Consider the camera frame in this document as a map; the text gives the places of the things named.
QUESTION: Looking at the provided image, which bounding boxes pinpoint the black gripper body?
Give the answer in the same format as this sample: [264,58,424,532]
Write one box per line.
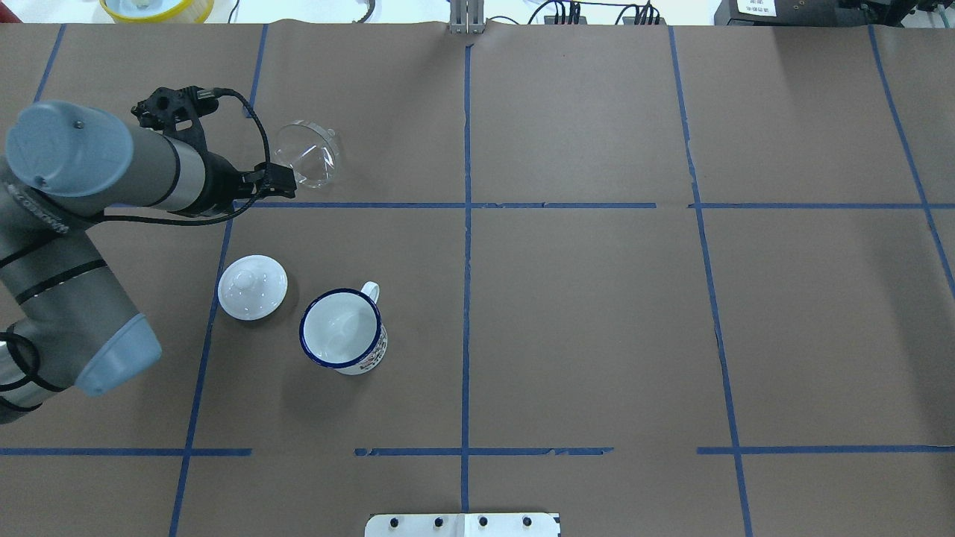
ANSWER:
[200,153,260,216]

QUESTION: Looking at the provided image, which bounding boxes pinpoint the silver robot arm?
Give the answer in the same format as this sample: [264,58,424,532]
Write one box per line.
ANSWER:
[1,87,296,424]

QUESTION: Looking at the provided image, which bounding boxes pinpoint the white ceramic lid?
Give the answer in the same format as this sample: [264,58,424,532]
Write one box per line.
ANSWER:
[217,254,289,321]

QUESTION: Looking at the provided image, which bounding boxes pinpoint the white enamel mug blue rim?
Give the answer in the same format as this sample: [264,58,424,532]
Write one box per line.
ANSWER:
[298,281,389,375]

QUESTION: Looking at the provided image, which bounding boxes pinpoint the yellow tape roll with plate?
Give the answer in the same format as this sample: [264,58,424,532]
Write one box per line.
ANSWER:
[98,1,215,24]

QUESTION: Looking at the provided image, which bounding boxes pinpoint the orange black connector module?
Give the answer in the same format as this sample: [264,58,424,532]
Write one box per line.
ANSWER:
[534,1,586,26]

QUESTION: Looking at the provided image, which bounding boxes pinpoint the black computer box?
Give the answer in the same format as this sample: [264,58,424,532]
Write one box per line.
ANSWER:
[713,1,872,28]

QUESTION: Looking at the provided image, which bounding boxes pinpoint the aluminium frame post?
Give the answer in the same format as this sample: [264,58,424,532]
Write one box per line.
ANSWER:
[448,0,486,35]

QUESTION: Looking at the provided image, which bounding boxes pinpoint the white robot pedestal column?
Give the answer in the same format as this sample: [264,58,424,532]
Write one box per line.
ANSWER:
[364,512,562,536]

